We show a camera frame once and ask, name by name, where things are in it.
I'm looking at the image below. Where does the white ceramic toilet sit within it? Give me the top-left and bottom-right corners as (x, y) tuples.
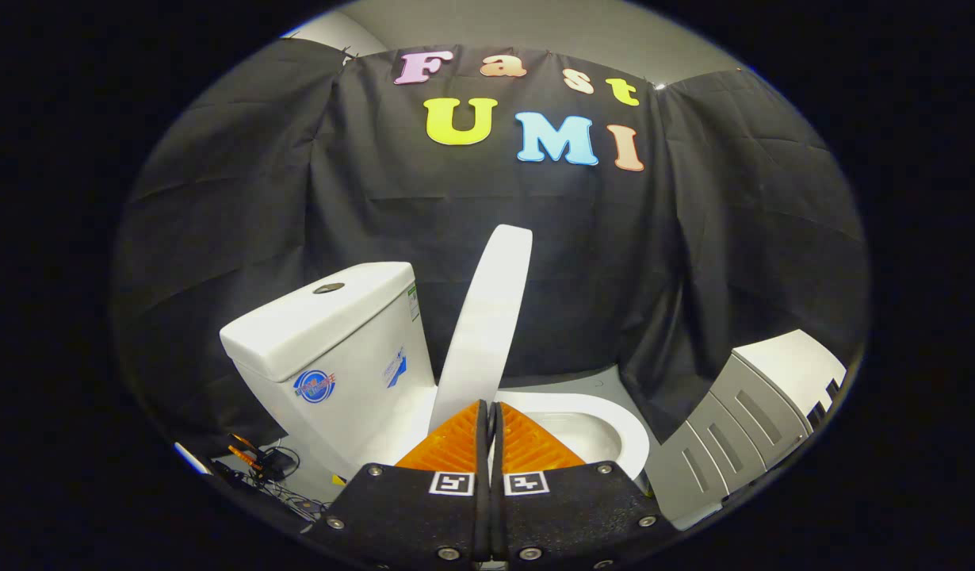
(220, 262), (651, 485)

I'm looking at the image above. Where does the white toilet lid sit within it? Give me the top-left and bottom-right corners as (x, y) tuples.
(428, 224), (533, 435)

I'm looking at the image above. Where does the black backdrop cloth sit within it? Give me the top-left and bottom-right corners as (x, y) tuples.
(111, 38), (869, 453)

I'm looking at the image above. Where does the orange black cable bundle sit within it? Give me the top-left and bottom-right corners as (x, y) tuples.
(226, 432), (330, 520)

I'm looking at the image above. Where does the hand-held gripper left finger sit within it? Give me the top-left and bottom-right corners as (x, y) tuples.
(305, 400), (490, 568)

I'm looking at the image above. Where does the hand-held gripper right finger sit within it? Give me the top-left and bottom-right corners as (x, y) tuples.
(491, 401), (679, 568)

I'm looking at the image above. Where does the white grey cabinet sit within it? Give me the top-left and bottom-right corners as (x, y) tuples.
(644, 329), (847, 531)

